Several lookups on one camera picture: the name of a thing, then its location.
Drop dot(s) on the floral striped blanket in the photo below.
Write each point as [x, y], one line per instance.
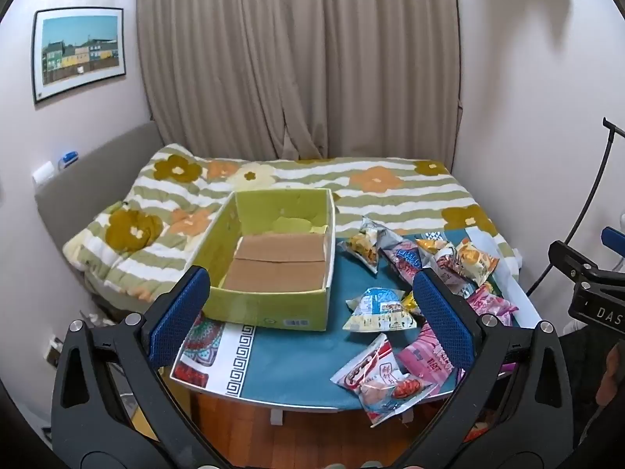
[381, 190]

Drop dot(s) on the orange white snack packet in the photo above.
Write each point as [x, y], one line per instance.
[476, 261]

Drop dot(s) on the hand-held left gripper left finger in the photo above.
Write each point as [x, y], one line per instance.
[180, 317]

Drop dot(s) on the green cardboard box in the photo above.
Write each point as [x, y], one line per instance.
[273, 264]

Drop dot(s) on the white wall socket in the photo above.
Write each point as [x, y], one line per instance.
[43, 172]

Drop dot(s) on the framed picture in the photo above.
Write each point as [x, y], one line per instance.
[78, 53]

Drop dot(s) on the silver yellow snack packet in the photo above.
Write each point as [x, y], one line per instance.
[364, 246]

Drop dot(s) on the blue white pyramid snack packet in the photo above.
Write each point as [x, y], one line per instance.
[376, 310]

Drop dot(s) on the blue white small object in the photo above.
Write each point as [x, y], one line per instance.
[68, 159]

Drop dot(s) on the grey headboard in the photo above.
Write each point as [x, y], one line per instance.
[88, 190]

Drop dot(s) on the pink striped snack packet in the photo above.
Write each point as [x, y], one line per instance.
[429, 361]

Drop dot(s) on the small orange snack packet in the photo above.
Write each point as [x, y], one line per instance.
[432, 245]

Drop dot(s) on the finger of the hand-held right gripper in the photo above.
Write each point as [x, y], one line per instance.
[569, 256]
[614, 240]

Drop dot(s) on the beige curtain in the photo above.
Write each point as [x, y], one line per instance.
[293, 58]

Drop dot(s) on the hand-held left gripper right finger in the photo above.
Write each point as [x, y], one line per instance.
[439, 317]

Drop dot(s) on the white red chicken snack packet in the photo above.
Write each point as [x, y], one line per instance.
[376, 381]

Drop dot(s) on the person's right hand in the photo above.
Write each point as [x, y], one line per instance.
[614, 373]

